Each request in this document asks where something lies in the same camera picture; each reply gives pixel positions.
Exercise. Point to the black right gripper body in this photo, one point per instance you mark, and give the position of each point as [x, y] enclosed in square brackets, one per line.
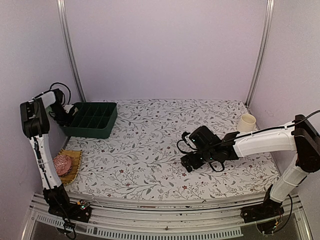
[196, 163]

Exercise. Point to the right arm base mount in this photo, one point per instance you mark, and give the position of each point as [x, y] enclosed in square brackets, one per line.
[261, 211]

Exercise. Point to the woven bamboo mat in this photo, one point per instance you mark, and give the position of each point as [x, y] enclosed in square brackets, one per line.
[76, 159]

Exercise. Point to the floral patterned table mat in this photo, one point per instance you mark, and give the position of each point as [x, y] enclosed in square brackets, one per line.
[141, 158]

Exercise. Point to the red patterned bowl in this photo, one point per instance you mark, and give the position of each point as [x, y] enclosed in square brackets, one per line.
[62, 164]

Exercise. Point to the right aluminium frame post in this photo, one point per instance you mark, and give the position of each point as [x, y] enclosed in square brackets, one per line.
[261, 52]

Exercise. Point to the front aluminium rail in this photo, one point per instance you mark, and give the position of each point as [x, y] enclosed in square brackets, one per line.
[200, 219]

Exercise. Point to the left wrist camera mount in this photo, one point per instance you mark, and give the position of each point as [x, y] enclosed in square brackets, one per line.
[70, 109]

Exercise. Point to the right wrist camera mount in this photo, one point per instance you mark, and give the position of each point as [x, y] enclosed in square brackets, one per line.
[185, 137]

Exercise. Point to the dark green divided tray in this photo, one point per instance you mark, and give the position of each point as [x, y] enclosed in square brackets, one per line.
[92, 120]

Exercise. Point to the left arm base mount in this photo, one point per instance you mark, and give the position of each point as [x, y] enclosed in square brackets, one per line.
[80, 211]

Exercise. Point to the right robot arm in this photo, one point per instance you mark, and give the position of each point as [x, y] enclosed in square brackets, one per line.
[298, 136]

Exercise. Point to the left aluminium frame post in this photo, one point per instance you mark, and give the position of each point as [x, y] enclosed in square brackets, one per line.
[69, 48]

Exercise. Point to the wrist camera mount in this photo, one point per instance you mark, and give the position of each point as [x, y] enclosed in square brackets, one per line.
[185, 137]
[70, 109]

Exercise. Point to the aluminium frame post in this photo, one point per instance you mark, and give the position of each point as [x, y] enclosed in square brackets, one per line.
[69, 48]
[261, 52]

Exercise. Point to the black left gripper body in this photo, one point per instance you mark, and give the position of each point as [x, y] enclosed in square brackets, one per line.
[61, 116]

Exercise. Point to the cream plastic cup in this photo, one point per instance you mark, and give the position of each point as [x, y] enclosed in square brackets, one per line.
[246, 123]

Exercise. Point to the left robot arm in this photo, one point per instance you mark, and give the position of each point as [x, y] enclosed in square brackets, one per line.
[36, 126]

